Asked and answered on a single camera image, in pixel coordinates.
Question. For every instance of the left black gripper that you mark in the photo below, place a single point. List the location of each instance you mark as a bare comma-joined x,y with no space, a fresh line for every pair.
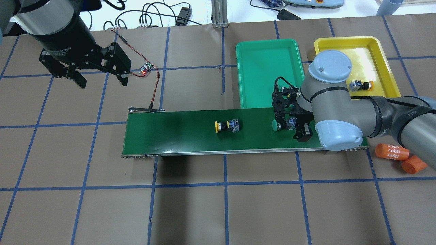
63,40

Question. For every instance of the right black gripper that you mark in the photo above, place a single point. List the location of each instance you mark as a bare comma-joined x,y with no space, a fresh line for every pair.
301,131

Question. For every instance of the yellow mushroom push button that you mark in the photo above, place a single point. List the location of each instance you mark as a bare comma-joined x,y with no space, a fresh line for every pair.
359,85

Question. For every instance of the orange cylinder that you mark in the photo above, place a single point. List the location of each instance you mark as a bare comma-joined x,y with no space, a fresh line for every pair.
413,165
390,151

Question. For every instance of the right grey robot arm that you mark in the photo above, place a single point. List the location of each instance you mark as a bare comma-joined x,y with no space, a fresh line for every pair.
321,106

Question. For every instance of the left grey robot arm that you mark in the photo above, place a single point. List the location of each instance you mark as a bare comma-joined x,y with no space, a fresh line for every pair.
19,9

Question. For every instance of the green plastic tray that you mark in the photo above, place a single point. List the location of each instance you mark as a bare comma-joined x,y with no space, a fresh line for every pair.
259,64

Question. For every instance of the green conveyor belt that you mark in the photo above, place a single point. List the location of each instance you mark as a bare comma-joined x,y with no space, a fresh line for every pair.
203,132

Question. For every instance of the yellow plastic tray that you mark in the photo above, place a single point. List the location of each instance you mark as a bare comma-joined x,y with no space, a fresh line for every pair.
369,64

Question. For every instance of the black power adapter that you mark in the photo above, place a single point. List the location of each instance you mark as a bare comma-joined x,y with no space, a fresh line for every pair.
184,16

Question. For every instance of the aluminium frame post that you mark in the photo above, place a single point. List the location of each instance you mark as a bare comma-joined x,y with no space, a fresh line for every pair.
219,14

